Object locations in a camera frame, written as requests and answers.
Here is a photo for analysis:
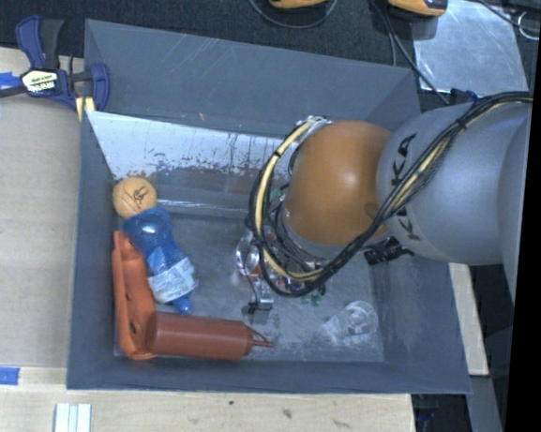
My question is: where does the red-brown squeeze bottle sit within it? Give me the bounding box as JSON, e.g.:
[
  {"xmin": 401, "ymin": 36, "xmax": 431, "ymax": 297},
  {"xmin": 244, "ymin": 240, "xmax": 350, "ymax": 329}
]
[{"xmin": 143, "ymin": 310, "xmax": 278, "ymax": 366}]

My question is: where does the clear glass thing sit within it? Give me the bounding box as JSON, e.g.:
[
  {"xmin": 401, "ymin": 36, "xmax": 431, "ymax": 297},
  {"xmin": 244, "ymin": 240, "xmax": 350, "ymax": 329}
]
[{"xmin": 319, "ymin": 298, "xmax": 382, "ymax": 350}]

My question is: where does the blue plastic bottle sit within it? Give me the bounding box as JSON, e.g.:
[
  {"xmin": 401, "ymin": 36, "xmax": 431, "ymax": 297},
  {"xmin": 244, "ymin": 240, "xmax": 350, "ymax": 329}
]
[{"xmin": 114, "ymin": 202, "xmax": 205, "ymax": 317}]

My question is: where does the orange flat plastic tool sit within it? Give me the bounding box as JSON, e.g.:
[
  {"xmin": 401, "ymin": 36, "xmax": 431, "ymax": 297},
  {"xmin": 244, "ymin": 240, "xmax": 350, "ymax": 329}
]
[{"xmin": 101, "ymin": 230, "xmax": 168, "ymax": 363}]

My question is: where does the tan ball with black mark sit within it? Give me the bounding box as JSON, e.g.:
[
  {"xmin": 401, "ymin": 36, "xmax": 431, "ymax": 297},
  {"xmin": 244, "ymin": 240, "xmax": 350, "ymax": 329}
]
[{"xmin": 110, "ymin": 174, "xmax": 159, "ymax": 223}]

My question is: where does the grey metal bin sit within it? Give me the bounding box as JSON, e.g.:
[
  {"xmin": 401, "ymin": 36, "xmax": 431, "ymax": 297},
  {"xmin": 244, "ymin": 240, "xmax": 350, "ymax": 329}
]
[{"xmin": 52, "ymin": 18, "xmax": 503, "ymax": 425}]

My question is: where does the pale wood flat board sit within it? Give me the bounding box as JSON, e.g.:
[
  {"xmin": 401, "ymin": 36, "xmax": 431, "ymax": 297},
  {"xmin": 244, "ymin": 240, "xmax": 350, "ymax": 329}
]
[{"xmin": 0, "ymin": 96, "xmax": 94, "ymax": 375}]

